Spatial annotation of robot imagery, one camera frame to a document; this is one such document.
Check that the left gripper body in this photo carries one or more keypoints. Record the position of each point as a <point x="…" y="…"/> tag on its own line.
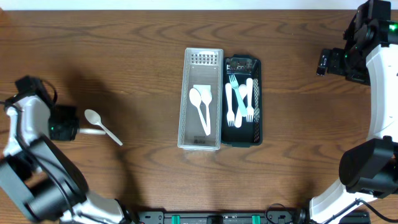
<point x="65" y="124"/>

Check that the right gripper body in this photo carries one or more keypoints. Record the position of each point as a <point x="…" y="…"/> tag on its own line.
<point x="351" y="63"/>

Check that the white plastic spoon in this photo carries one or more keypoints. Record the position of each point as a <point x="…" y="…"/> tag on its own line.
<point x="243" y="92"/>
<point x="206" y="98"/>
<point x="94" y="118"/>
<point x="195" y="99"/>
<point x="91" y="131"/>

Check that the white plastic fork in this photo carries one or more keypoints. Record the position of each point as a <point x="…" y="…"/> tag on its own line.
<point x="235" y="85"/>
<point x="250" y="109"/>
<point x="230" y="113"/>

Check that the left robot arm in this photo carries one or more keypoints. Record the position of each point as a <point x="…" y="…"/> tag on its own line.
<point x="43" y="183"/>

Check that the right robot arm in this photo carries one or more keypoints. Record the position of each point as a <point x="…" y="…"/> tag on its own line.
<point x="368" y="171"/>

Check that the clear plastic basket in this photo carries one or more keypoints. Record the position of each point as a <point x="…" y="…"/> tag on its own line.
<point x="203" y="68"/>

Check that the black plastic basket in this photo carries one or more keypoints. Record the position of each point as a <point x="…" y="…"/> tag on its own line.
<point x="249" y="134"/>

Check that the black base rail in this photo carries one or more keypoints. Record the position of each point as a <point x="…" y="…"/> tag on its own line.
<point x="273" y="216"/>

